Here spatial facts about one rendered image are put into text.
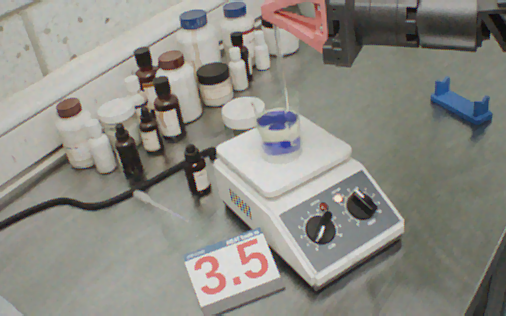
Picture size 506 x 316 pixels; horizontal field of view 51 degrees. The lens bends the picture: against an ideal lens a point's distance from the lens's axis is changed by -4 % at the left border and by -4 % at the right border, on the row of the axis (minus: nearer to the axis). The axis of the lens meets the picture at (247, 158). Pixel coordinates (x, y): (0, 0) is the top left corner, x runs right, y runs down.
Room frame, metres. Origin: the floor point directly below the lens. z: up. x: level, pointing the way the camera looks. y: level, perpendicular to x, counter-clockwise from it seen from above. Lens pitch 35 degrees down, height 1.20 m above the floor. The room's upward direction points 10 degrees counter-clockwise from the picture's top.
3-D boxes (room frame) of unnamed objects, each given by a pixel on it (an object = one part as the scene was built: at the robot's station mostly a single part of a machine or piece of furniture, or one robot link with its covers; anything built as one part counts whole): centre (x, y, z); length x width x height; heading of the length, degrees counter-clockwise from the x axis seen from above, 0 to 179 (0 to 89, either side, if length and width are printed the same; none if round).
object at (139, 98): (0.79, 0.16, 0.79); 0.03 x 0.03 x 0.09
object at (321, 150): (0.53, -0.04, 0.83); 0.12 x 0.12 x 0.01; 27
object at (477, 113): (0.68, -0.33, 0.77); 0.10 x 0.03 x 0.04; 22
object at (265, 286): (0.42, 0.04, 0.77); 0.09 x 0.06 x 0.04; 105
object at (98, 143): (0.69, 0.21, 0.79); 0.03 x 0.03 x 0.08
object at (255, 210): (0.51, -0.05, 0.79); 0.22 x 0.13 x 0.08; 27
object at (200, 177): (0.60, 0.07, 0.78); 0.03 x 0.03 x 0.07
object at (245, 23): (0.97, -0.02, 0.81); 0.06 x 0.06 x 0.11
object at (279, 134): (0.52, -0.04, 0.87); 0.06 x 0.05 x 0.08; 164
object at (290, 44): (1.00, -0.10, 0.79); 0.07 x 0.07 x 0.07
